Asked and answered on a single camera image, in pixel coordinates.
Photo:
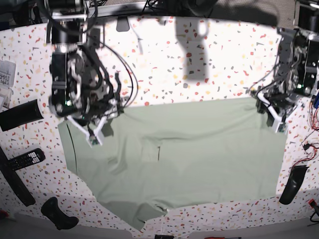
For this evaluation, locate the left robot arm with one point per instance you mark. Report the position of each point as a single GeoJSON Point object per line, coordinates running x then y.
{"type": "Point", "coordinates": [300, 77]}

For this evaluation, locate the black curved handle left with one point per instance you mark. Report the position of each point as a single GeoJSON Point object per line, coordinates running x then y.
{"type": "Point", "coordinates": [51, 210]}

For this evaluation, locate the light green T-shirt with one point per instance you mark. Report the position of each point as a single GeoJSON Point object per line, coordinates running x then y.
{"type": "Point", "coordinates": [176, 155]}

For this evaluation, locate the black curved handle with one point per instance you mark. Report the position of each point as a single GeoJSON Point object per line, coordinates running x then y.
{"type": "Point", "coordinates": [293, 185]}
{"type": "Point", "coordinates": [51, 210]}

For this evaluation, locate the black cylinder speaker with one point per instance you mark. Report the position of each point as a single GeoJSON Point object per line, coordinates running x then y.
{"type": "Point", "coordinates": [20, 115]}

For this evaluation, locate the black curved handle right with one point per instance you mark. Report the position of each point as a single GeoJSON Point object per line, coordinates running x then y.
{"type": "Point", "coordinates": [293, 185]}

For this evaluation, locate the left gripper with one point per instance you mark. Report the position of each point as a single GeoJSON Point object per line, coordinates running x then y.
{"type": "Point", "coordinates": [283, 103]}

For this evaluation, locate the red handled screwdriver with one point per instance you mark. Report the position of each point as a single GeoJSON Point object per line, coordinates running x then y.
{"type": "Point", "coordinates": [222, 238]}

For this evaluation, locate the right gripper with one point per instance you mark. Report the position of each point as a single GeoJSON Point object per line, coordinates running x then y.
{"type": "Point", "coordinates": [92, 111]}

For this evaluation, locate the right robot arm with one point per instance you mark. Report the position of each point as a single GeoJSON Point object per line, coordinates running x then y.
{"type": "Point", "coordinates": [81, 90]}

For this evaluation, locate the grey monitor stand base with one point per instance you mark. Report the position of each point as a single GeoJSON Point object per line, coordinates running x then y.
{"type": "Point", "coordinates": [122, 24]}

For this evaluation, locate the long black bar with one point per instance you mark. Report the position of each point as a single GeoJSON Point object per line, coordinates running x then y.
{"type": "Point", "coordinates": [15, 182]}

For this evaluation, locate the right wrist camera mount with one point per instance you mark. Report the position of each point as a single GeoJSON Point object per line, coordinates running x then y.
{"type": "Point", "coordinates": [93, 130]}

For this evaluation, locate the black TV remote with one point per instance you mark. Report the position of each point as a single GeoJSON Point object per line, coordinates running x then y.
{"type": "Point", "coordinates": [27, 159]}

